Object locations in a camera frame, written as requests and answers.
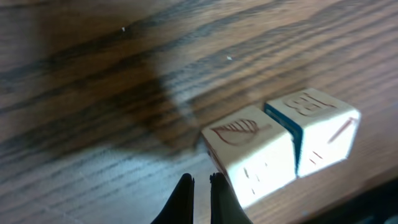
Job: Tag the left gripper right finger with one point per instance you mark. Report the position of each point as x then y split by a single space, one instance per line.
225 208

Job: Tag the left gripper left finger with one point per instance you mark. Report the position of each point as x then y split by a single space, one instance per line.
179 207

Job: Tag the white block with brush picture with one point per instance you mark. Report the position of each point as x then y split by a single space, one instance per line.
255 153

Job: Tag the block with blue side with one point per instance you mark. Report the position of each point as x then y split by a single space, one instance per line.
323 127

